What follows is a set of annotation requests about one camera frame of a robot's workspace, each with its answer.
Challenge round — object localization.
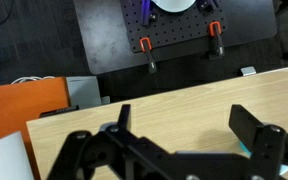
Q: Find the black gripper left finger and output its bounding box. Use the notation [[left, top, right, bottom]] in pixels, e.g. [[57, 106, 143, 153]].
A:
[[117, 104, 131, 131]]

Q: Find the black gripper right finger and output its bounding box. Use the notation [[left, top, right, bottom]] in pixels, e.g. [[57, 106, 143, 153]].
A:
[[229, 104, 264, 152]]

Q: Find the light blue cup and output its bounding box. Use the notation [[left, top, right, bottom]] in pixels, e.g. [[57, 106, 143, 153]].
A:
[[239, 142, 288, 175]]

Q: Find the grey metal box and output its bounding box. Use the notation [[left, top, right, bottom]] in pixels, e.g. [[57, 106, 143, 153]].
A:
[[66, 76, 102, 109]]

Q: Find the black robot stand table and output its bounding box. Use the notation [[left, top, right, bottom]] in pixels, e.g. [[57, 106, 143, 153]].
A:
[[73, 0, 277, 74]]

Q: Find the orange black clamp near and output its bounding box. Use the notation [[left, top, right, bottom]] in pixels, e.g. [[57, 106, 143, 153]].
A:
[[140, 37, 157, 73]]

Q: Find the orange black clamp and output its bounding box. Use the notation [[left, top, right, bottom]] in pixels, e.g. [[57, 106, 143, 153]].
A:
[[140, 37, 157, 73], [209, 21, 225, 59]]

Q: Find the orange black clamp far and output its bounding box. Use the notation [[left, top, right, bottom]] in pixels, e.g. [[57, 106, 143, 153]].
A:
[[209, 21, 225, 59]]

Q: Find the orange cabinet panel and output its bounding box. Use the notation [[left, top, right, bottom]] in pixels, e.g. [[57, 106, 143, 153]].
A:
[[0, 77, 70, 180]]

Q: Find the white paper sheet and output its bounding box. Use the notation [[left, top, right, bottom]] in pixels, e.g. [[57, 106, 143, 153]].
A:
[[0, 132, 34, 180]]

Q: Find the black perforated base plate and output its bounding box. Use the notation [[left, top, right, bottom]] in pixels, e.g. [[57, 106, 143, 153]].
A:
[[119, 0, 227, 53]]

